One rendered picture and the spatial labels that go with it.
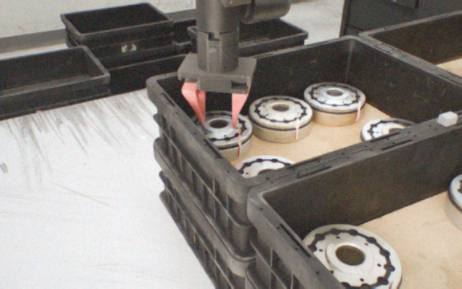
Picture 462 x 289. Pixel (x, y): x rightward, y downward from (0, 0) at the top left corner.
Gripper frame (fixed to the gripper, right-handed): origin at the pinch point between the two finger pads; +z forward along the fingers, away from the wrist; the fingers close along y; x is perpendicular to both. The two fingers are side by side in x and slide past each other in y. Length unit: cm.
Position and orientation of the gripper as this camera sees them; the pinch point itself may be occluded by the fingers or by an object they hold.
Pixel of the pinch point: (218, 120)
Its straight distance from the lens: 70.4
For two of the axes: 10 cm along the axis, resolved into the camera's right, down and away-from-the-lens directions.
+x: -1.7, 5.4, -8.2
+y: -9.9, -1.0, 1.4
